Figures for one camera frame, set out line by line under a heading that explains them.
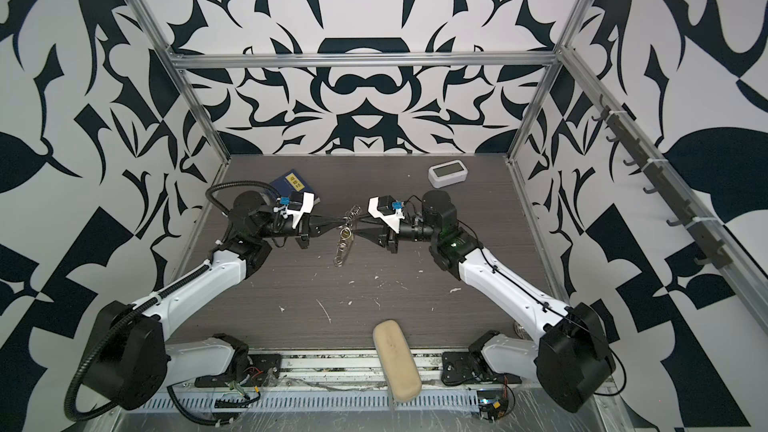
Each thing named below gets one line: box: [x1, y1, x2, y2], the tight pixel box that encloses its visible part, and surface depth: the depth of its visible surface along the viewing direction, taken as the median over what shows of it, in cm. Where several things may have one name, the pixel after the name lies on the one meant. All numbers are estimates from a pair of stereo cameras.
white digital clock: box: [428, 159, 469, 189], surface depth 113 cm
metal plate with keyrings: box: [333, 205, 362, 267], surface depth 67 cm
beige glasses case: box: [373, 320, 422, 403], surface depth 74 cm
